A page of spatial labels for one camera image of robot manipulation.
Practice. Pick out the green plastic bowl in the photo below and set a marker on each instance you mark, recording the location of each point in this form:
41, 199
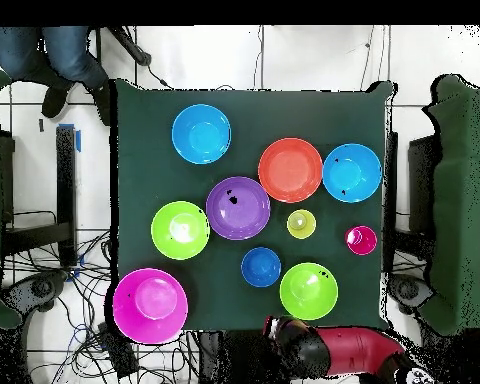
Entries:
180, 230
308, 292

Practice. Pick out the small dark blue bowl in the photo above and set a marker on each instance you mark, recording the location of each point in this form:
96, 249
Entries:
260, 267

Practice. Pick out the purple plastic bowl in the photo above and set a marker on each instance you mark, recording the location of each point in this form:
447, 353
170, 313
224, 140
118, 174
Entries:
244, 216

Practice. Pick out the large magenta plastic bowl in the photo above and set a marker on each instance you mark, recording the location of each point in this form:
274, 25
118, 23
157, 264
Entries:
150, 306

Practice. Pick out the red plastic cup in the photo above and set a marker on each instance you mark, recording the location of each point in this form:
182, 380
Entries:
361, 240

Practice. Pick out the light blue plastic bowl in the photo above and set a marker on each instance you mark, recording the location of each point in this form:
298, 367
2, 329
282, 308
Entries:
201, 134
352, 173

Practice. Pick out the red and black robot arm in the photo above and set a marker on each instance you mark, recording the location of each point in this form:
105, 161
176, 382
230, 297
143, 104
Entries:
304, 352

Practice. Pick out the yellow plastic cup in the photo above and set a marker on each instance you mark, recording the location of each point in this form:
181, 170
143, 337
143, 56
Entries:
301, 224

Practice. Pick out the black power box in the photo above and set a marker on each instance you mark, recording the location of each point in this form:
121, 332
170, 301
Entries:
120, 356

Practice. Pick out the orange plastic bowl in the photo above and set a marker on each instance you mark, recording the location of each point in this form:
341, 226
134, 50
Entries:
290, 170

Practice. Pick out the dark green tablecloth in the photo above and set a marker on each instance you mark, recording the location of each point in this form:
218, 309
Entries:
264, 116

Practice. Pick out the black metal stand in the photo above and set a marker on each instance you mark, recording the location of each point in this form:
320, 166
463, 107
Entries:
66, 180
422, 180

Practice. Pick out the blue tape strip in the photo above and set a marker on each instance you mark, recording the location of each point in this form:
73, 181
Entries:
78, 140

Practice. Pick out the person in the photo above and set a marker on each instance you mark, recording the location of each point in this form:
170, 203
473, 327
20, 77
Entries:
68, 56

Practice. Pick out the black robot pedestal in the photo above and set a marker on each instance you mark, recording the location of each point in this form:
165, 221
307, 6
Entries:
240, 360

